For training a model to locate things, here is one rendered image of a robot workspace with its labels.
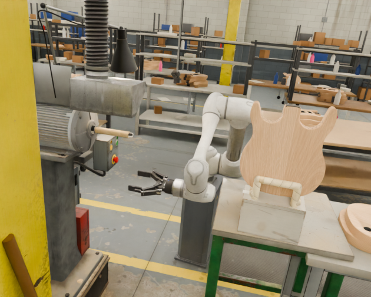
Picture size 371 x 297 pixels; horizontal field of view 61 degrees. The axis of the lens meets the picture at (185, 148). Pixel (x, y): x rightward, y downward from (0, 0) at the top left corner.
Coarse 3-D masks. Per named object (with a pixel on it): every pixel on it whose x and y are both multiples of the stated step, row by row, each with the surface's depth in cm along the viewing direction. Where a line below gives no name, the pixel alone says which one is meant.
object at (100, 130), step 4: (96, 128) 162; (100, 128) 162; (104, 128) 162; (108, 128) 162; (96, 132) 163; (100, 132) 162; (104, 132) 162; (108, 132) 161; (112, 132) 161; (116, 132) 160; (120, 132) 160; (124, 132) 160; (128, 132) 160; (120, 136) 161; (124, 136) 160
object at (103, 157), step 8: (104, 136) 194; (112, 136) 195; (96, 144) 189; (104, 144) 187; (112, 144) 194; (96, 152) 190; (104, 152) 189; (112, 152) 195; (96, 160) 192; (104, 160) 191; (112, 160) 197; (88, 168) 196; (96, 168) 194; (104, 168) 193
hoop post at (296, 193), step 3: (297, 189) 132; (300, 189) 132; (294, 192) 133; (297, 192) 133; (300, 192) 133; (294, 195) 134; (297, 195) 133; (291, 198) 135; (294, 198) 134; (297, 198) 134; (291, 201) 135; (294, 201) 134; (297, 201) 134; (291, 204) 136; (294, 204) 135; (294, 207) 135
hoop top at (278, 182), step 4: (256, 176) 137; (260, 176) 136; (260, 180) 135; (264, 180) 135; (268, 180) 135; (272, 180) 134; (276, 180) 134; (280, 180) 134; (284, 180) 134; (268, 184) 136; (272, 184) 135; (276, 184) 134; (280, 184) 134; (284, 184) 133; (288, 184) 133; (292, 184) 133; (296, 184) 132; (300, 184) 132; (288, 188) 134; (292, 188) 133; (296, 188) 132; (300, 188) 132
